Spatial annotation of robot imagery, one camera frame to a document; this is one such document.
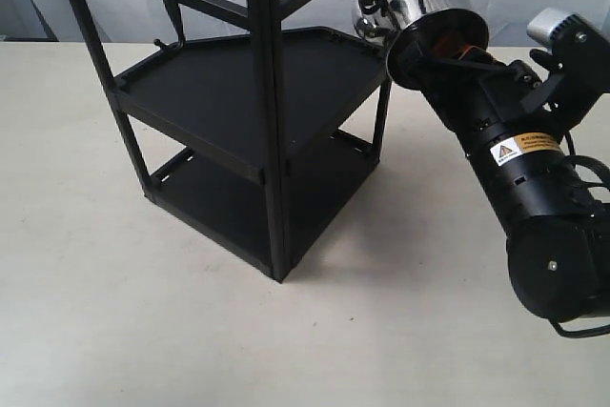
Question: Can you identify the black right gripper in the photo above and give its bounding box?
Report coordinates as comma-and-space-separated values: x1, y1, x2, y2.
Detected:
397, 33, 543, 136

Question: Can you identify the shiny steel mug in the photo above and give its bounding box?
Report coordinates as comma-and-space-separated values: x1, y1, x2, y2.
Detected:
352, 0, 490, 89

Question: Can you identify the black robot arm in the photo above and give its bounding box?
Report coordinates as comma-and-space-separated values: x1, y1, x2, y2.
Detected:
387, 34, 609, 329

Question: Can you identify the black metal rack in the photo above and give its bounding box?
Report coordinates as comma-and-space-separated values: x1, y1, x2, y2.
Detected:
69, 0, 392, 281

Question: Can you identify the black metal hook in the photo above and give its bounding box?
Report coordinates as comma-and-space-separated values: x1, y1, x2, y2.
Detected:
153, 0, 187, 52

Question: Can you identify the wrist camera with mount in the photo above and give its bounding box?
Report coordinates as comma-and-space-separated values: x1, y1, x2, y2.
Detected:
524, 8, 609, 134

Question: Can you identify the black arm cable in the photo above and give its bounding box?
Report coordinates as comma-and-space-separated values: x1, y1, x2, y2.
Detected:
555, 132, 610, 339

